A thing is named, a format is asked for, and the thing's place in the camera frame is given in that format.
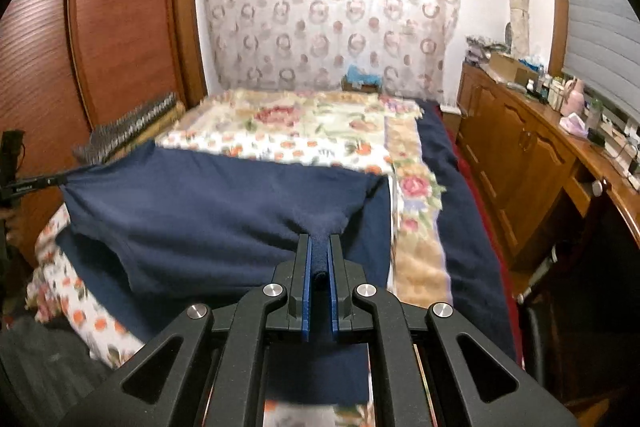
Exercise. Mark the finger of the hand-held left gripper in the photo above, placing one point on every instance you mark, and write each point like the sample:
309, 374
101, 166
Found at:
35, 183

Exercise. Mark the small cardboard box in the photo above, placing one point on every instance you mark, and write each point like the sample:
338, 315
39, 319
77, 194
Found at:
361, 87

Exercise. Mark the person's left hand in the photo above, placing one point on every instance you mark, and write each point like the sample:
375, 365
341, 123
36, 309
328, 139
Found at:
11, 229

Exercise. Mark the grey window blind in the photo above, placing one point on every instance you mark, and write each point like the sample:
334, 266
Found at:
600, 32

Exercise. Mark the navy printed T-shirt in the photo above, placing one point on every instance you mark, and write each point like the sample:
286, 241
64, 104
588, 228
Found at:
200, 217

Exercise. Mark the stack of folded clothes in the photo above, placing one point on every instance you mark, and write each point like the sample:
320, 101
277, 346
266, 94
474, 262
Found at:
480, 49

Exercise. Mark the navy bed sheet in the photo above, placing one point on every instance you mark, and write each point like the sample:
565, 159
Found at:
465, 232

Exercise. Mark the white bottle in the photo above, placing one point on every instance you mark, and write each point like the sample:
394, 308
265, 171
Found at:
548, 89

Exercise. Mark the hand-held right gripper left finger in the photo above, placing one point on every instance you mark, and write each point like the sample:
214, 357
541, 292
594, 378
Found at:
306, 287

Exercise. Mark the blue tissue box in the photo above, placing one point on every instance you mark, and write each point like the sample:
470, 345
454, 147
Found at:
532, 64

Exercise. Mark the pink flask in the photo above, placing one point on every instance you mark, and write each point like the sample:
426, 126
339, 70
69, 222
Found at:
572, 99

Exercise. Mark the brown louvered wardrobe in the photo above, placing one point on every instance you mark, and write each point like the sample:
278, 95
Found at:
120, 7

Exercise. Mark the floral blanket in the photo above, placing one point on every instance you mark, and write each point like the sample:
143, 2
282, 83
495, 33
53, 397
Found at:
300, 122

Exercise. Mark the orange fruit print sheet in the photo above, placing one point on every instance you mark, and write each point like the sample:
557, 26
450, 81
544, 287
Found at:
90, 317

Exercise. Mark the open cardboard box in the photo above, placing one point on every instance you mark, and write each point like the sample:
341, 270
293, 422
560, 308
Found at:
507, 64

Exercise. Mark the blue plastic bag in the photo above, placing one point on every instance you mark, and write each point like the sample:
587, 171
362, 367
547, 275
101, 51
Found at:
362, 74

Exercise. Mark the long wooden cabinet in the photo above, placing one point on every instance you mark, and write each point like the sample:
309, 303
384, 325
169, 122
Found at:
520, 147

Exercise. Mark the pink tissue pack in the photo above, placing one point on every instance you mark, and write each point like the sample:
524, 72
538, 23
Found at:
572, 125

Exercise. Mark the green-lidded bottle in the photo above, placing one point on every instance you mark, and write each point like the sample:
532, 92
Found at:
594, 114

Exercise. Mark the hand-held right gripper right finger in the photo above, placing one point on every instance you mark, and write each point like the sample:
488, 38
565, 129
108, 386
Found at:
334, 287

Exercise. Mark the black chair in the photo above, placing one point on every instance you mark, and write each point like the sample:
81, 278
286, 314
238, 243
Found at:
542, 269

